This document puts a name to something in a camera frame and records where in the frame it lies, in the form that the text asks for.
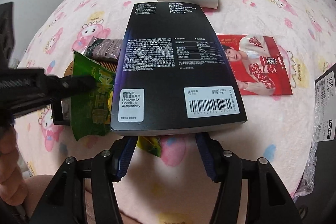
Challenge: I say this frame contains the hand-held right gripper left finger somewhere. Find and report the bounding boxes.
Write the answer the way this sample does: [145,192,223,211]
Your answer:
[28,136,138,224]

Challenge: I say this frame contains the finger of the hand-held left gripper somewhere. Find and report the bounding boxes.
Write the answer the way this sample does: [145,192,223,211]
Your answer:
[43,74,96,103]

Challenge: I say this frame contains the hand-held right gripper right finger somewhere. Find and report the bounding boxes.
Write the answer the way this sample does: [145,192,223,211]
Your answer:
[195,133,315,224]

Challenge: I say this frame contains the green snack packet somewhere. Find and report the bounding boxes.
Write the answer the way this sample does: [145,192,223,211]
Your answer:
[71,49,163,157]

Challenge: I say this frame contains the black screen protector box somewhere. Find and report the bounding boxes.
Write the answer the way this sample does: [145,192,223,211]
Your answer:
[110,2,248,138]

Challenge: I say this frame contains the dark cardboard shoe box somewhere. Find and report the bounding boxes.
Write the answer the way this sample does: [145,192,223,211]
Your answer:
[297,61,336,224]

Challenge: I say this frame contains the person's left hand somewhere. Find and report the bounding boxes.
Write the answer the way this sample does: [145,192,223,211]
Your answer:
[0,124,29,207]

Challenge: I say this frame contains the black framed small mirror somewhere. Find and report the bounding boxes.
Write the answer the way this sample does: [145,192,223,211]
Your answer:
[51,102,72,126]

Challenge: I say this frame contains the brown hand cream tube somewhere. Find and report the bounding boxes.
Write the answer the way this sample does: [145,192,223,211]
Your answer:
[86,37,124,62]

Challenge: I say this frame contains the clear bubble wrap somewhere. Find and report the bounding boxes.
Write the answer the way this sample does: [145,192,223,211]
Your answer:
[298,135,323,195]

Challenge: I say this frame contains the red photo card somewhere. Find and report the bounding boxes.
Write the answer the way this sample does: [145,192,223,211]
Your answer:
[216,34,293,96]

